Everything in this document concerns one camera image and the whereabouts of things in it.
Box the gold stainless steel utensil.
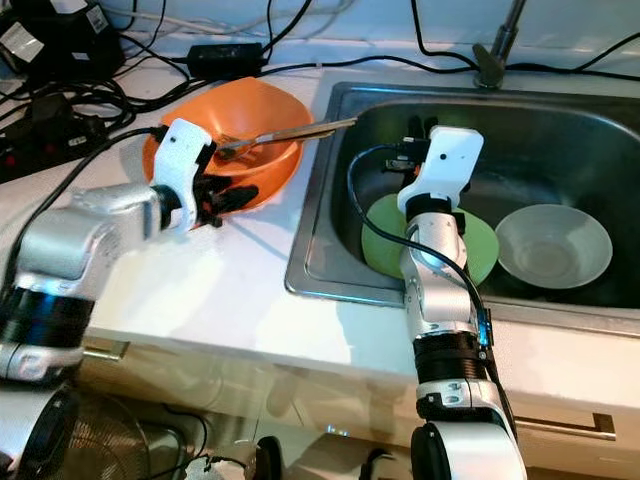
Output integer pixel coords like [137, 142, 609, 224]
[218, 117, 359, 157]

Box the orange plastic bowl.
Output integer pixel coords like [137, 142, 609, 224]
[142, 76, 316, 213]

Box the grey metal faucet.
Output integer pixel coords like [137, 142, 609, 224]
[473, 0, 529, 89]

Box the green plate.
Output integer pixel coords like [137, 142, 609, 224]
[362, 193, 501, 287]

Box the stainless steel sink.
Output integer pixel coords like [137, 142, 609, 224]
[285, 80, 640, 337]

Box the black power adapter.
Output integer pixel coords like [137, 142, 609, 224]
[188, 42, 267, 81]

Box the translucent grey bowl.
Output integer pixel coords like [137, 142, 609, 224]
[495, 204, 614, 292]

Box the black power strip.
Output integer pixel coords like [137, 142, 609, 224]
[0, 95, 106, 181]

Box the black charger box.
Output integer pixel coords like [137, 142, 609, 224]
[0, 0, 126, 81]

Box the floor fan with grille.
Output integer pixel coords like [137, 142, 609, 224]
[60, 385, 163, 480]

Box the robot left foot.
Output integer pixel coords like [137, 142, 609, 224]
[188, 440, 283, 480]

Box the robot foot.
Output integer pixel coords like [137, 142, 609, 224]
[188, 440, 283, 480]
[360, 450, 397, 480]

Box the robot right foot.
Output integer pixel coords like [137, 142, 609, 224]
[360, 450, 397, 480]

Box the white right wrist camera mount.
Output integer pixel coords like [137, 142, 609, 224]
[397, 127, 486, 216]

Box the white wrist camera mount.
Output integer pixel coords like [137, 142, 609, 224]
[397, 127, 486, 216]
[156, 118, 217, 237]

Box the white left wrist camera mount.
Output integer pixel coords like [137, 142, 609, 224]
[156, 118, 217, 237]

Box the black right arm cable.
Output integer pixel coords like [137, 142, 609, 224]
[346, 142, 506, 401]

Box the black adapter output cable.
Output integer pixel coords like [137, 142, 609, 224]
[263, 55, 640, 77]

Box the thick black cable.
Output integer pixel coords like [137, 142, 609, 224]
[410, 0, 486, 59]

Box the black adapter input cable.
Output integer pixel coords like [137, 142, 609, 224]
[263, 0, 323, 56]

